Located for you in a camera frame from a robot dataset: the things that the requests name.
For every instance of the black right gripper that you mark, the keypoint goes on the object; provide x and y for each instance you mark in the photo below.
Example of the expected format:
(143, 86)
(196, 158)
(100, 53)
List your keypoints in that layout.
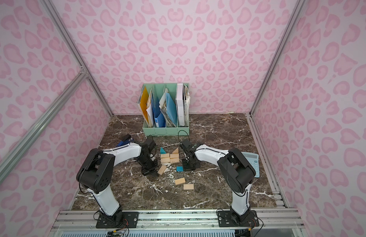
(189, 162)

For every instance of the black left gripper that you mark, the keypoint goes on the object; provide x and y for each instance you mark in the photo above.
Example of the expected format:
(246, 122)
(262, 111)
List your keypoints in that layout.
(149, 165)

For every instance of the natural wooden rectangular block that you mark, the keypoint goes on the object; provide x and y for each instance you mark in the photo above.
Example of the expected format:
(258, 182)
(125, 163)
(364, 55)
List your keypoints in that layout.
(163, 156)

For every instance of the teal triangular wooden block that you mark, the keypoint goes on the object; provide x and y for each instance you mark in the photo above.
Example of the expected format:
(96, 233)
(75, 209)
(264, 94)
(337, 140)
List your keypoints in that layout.
(162, 151)

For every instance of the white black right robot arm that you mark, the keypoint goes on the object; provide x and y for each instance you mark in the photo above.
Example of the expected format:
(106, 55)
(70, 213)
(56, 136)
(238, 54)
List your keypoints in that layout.
(237, 172)

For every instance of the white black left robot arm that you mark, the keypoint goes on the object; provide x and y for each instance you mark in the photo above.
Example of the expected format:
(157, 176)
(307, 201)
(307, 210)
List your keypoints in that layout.
(96, 172)

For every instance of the blue black stapler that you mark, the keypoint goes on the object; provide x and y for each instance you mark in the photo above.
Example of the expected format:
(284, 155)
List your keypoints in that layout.
(126, 139)

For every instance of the papers and folders stack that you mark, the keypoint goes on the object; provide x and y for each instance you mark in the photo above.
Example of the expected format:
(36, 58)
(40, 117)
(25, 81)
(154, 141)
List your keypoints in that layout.
(165, 105)

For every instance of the teal desk calculator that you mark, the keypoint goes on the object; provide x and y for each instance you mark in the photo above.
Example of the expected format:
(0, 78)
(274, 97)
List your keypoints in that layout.
(253, 159)

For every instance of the mint green file organizer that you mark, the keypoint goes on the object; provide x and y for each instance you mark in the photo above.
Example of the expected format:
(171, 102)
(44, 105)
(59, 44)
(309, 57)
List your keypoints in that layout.
(165, 130)

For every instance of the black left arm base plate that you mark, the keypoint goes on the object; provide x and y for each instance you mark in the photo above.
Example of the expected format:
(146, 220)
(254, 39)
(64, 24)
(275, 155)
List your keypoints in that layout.
(119, 220)

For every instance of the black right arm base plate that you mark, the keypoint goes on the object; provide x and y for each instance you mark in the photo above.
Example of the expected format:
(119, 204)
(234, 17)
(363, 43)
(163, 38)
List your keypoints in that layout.
(229, 218)

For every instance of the aluminium front rail frame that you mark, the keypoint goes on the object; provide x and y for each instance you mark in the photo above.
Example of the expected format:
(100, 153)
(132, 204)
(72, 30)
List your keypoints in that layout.
(269, 222)

